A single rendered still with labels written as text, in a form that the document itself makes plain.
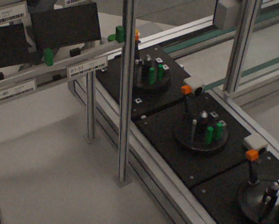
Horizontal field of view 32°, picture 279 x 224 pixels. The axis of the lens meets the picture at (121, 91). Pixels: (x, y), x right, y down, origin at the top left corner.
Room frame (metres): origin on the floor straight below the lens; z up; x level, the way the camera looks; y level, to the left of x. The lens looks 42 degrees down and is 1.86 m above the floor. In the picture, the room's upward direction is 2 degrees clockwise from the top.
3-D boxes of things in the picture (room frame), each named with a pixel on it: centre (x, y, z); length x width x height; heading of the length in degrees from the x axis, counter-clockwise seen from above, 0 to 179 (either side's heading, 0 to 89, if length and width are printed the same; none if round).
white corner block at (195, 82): (1.02, -0.20, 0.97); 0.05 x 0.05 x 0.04; 32
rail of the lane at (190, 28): (1.33, -0.22, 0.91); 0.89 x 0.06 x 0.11; 122
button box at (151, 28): (1.28, -0.03, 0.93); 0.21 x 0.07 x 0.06; 122
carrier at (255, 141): (0.84, -0.20, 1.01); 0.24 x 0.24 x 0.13; 32
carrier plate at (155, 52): (1.06, -0.07, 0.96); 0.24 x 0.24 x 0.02; 32
